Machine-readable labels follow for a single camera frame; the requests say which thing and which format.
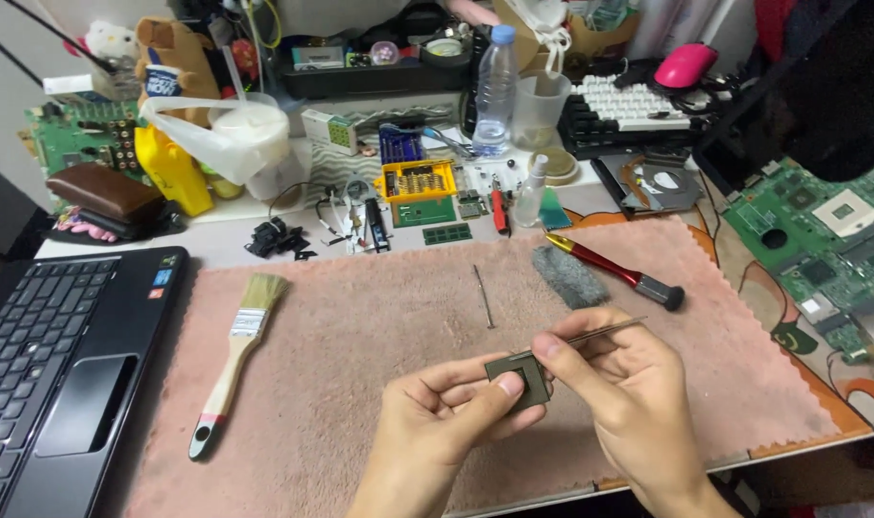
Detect person's left hand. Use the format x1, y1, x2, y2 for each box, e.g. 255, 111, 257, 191
368, 352, 554, 518

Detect person's right hand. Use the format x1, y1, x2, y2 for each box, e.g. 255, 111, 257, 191
532, 307, 706, 505

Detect thin metal tweezers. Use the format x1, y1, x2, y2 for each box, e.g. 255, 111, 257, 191
508, 316, 648, 361

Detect dark square processor chip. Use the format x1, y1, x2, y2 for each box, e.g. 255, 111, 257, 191
484, 351, 553, 415

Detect pink towel mat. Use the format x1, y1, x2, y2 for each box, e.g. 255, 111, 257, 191
124, 216, 841, 518

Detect grey steel wool pad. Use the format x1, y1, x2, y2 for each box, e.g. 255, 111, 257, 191
531, 245, 612, 310

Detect thin metal screwdriver bit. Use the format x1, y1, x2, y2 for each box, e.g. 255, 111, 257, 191
472, 264, 496, 330

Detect green memory module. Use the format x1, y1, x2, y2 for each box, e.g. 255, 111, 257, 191
422, 222, 474, 247

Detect teal cloth piece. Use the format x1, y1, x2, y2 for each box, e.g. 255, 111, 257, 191
538, 187, 574, 231

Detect metal heatsink fan assembly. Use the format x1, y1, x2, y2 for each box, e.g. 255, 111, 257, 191
599, 151, 706, 215

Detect green circuit board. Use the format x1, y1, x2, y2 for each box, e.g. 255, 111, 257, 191
391, 196, 458, 229

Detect small clear spray bottle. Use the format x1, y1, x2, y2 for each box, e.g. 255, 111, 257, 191
514, 153, 550, 229

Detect small red screwdriver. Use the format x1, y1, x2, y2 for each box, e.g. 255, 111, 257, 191
489, 175, 511, 237

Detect round tape roll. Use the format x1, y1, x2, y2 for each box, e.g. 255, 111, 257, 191
529, 147, 580, 187

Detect black plastic parts pile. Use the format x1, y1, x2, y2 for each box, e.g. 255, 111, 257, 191
244, 216, 319, 261

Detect green laptop motherboard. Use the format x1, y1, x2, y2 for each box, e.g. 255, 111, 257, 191
721, 151, 874, 364

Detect yellow screwdriver bit case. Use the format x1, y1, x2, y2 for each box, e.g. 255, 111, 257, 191
374, 159, 458, 204

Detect black and white keyboard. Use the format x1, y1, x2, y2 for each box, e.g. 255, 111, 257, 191
558, 72, 719, 161

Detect blue bit holder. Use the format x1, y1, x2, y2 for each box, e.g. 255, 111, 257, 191
378, 123, 426, 165

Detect translucent plastic measuring cup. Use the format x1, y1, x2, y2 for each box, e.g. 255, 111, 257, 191
510, 70, 573, 151

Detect white and green small box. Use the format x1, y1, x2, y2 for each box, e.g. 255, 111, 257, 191
301, 108, 359, 157

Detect white drink cup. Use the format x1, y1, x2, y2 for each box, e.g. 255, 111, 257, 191
208, 92, 308, 202

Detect clear plastic water bottle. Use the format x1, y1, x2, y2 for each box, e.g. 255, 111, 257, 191
472, 24, 520, 158

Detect pink computer mouse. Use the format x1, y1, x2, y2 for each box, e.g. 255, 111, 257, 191
653, 42, 720, 90

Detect white plastic bag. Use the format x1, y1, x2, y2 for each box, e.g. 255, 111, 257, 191
139, 95, 294, 187

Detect yellow plastic container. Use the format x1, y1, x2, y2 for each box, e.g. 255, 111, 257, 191
134, 125, 215, 217

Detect black tray of clutter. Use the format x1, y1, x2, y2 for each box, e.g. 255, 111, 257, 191
279, 29, 474, 100

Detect cardboard box with bag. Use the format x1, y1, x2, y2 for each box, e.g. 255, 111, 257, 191
492, 0, 643, 73

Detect black laptop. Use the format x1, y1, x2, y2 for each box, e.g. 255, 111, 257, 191
0, 246, 189, 518

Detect brown leather wallet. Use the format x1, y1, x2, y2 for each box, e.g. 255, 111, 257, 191
46, 163, 166, 225

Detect brown plush toy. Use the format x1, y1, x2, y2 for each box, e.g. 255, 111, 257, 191
134, 16, 222, 129

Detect green desktop motherboard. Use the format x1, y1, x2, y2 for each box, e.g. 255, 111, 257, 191
24, 101, 150, 179

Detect white plush toy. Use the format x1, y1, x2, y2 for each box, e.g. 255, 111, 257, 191
64, 19, 140, 67

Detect red handle screwdriver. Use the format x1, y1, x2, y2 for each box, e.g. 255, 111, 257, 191
545, 232, 686, 312

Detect wooden handle paint brush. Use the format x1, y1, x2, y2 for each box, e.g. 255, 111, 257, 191
188, 272, 290, 463

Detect small wireless card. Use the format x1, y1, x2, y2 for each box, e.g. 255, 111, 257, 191
457, 190, 490, 221

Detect black wire bundle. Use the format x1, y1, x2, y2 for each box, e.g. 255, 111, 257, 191
268, 180, 369, 249

